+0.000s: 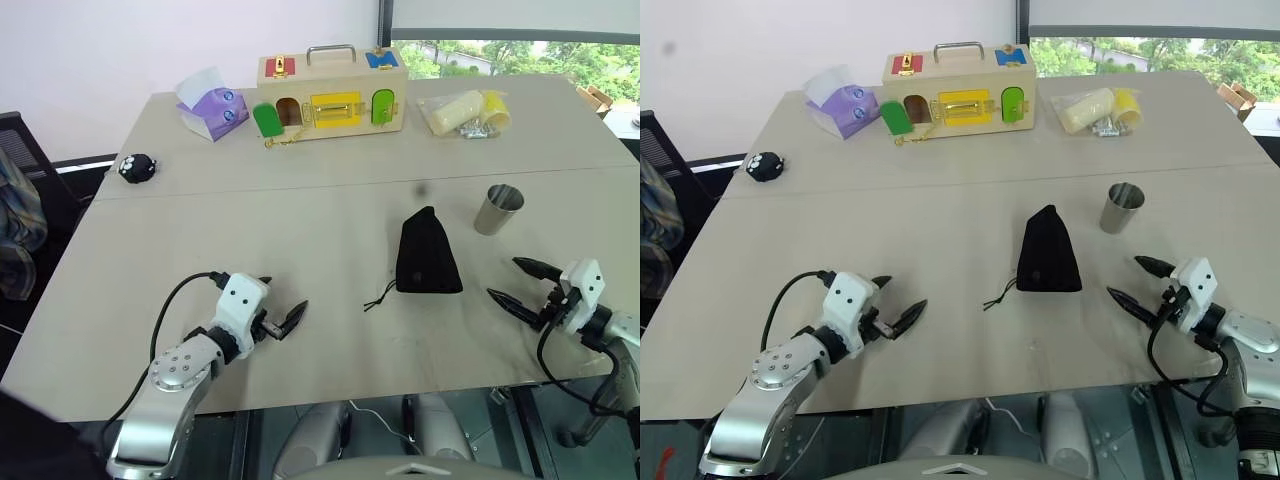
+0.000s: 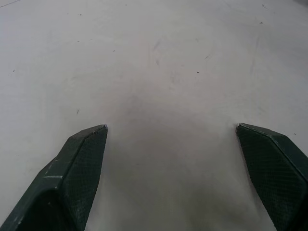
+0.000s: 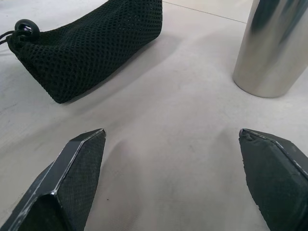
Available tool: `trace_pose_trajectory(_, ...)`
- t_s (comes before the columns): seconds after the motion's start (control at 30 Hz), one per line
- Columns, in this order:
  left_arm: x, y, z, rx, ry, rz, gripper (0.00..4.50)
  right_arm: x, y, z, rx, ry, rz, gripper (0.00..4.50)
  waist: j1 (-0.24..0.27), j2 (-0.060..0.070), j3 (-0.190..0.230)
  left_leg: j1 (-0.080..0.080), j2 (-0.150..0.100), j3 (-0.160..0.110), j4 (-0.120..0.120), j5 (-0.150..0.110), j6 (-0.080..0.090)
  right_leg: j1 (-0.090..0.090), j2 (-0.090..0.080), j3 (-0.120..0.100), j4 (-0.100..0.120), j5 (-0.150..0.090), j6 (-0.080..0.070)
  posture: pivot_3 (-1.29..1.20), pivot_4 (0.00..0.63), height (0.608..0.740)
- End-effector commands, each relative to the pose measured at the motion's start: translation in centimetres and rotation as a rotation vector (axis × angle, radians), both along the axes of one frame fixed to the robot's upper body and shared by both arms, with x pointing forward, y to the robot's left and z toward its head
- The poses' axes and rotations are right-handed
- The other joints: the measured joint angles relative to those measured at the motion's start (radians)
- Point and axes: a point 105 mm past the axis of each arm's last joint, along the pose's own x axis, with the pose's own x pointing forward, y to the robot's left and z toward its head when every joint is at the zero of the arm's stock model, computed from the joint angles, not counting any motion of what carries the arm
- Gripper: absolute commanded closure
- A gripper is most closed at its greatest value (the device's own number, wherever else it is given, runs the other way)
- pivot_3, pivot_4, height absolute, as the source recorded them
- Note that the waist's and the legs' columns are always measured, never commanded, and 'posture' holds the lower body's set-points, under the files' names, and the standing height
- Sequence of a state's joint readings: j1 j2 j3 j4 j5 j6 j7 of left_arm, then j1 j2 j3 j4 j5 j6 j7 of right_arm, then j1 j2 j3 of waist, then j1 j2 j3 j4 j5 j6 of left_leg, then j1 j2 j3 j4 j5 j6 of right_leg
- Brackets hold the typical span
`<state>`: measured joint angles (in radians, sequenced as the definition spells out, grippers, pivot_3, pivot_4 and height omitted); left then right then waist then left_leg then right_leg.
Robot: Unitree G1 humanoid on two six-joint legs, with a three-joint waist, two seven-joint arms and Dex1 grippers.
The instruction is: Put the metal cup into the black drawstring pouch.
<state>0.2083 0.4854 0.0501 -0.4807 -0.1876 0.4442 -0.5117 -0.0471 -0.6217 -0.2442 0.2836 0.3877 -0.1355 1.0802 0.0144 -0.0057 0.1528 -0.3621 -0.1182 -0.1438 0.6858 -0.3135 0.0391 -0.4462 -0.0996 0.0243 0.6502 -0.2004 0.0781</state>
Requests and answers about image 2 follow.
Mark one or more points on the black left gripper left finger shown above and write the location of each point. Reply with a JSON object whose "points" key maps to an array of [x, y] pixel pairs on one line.
{"points": [[72, 173]]}

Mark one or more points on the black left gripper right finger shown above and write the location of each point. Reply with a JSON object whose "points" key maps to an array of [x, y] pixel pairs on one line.
{"points": [[276, 168]]}

